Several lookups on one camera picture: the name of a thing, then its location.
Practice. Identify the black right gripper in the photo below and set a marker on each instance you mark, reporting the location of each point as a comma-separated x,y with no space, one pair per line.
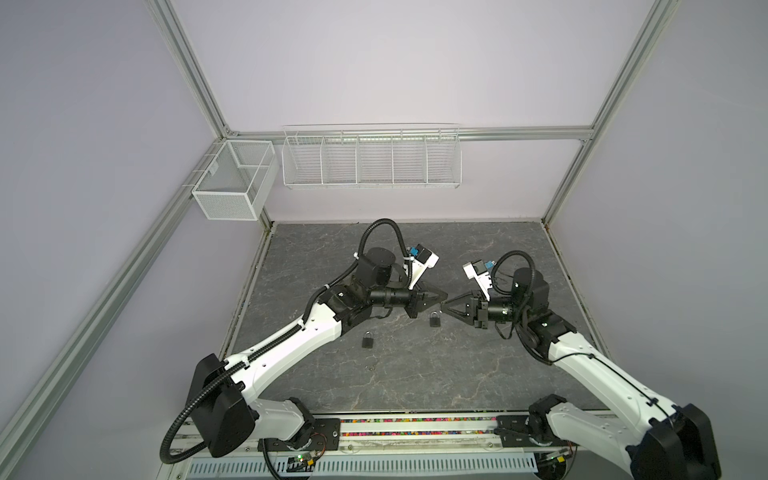
463,317

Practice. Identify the aluminium frame post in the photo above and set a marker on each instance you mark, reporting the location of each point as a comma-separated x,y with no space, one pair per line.
658,18

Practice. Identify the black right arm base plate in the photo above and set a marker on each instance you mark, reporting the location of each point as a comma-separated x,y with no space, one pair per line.
513,430

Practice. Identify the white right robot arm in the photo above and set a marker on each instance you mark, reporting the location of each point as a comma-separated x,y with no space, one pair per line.
649,436

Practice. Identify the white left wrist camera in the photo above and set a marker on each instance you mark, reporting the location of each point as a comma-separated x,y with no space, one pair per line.
417,262

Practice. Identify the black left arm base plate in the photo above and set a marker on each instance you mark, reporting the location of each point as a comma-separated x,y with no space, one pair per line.
323,434

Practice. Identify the white wire shelf basket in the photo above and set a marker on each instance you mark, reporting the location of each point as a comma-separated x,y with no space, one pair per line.
372,156

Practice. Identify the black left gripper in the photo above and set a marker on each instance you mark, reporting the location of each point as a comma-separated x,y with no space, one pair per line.
420,301

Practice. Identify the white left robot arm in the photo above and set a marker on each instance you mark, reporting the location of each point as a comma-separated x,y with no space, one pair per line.
225,408

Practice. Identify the black padlock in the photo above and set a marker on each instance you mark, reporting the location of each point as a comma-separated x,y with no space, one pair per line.
435,319
368,340

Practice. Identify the white mesh box basket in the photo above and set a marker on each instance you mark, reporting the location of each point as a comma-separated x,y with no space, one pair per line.
237,181

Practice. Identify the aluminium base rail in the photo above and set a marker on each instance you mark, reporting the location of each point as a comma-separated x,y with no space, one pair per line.
414,432

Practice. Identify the white vented cable duct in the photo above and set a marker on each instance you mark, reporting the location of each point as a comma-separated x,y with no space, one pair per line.
363,466

